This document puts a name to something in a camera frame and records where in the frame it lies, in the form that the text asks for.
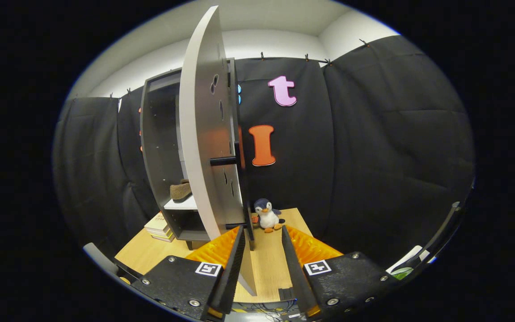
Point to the black backdrop cloth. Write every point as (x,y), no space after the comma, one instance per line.
(373,156)

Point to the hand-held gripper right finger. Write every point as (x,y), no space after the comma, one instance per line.
(297,281)

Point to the dark grey shoe cabinet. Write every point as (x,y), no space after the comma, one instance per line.
(152,147)

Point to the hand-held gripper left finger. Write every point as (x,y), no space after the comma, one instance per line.
(230,277)

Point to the beige cover book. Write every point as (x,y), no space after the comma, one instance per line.
(157,222)

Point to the penguin plush toy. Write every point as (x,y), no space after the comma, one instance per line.
(266,218)

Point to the grey curved bar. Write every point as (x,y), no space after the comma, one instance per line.
(99,257)

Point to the white shoe cabinet door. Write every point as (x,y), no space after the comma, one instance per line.
(199,134)

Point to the small yellow round knob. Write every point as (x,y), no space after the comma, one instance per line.
(125,280)

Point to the white book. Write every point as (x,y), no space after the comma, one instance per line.
(164,238)

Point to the yellow edged grey book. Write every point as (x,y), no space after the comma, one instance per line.
(161,233)

